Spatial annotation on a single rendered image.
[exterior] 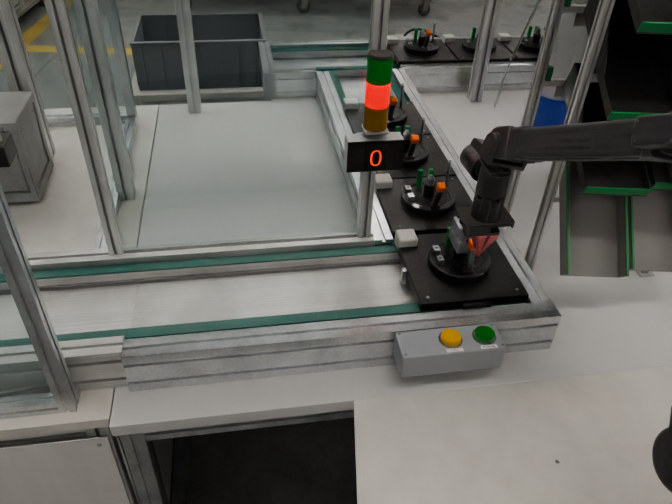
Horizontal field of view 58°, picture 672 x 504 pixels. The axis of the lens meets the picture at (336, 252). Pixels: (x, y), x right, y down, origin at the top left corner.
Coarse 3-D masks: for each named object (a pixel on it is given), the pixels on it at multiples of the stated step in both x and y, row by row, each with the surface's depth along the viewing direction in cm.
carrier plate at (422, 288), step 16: (432, 240) 144; (400, 256) 140; (416, 256) 139; (496, 256) 140; (416, 272) 134; (432, 272) 134; (496, 272) 135; (512, 272) 135; (416, 288) 130; (432, 288) 130; (448, 288) 130; (464, 288) 130; (480, 288) 131; (496, 288) 131; (512, 288) 131; (432, 304) 127; (448, 304) 127
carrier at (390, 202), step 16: (448, 160) 153; (384, 176) 162; (432, 176) 151; (448, 176) 156; (384, 192) 159; (400, 192) 160; (416, 192) 156; (432, 192) 154; (448, 192) 157; (464, 192) 161; (384, 208) 154; (400, 208) 154; (416, 208) 151; (432, 208) 151; (448, 208) 151; (400, 224) 148; (416, 224) 148; (432, 224) 149; (448, 224) 149
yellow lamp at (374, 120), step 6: (366, 108) 121; (366, 114) 122; (372, 114) 121; (378, 114) 121; (384, 114) 121; (366, 120) 123; (372, 120) 122; (378, 120) 122; (384, 120) 122; (366, 126) 123; (372, 126) 123; (378, 126) 123; (384, 126) 123
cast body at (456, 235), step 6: (456, 222) 130; (450, 228) 134; (456, 228) 130; (462, 228) 128; (450, 234) 134; (456, 234) 130; (462, 234) 129; (450, 240) 134; (456, 240) 130; (462, 240) 130; (456, 246) 131; (462, 246) 130; (456, 252) 131; (462, 252) 131
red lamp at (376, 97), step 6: (366, 84) 119; (390, 84) 119; (366, 90) 119; (372, 90) 118; (378, 90) 118; (384, 90) 118; (366, 96) 120; (372, 96) 119; (378, 96) 118; (384, 96) 119; (366, 102) 121; (372, 102) 120; (378, 102) 119; (384, 102) 120; (372, 108) 120; (378, 108) 120; (384, 108) 121
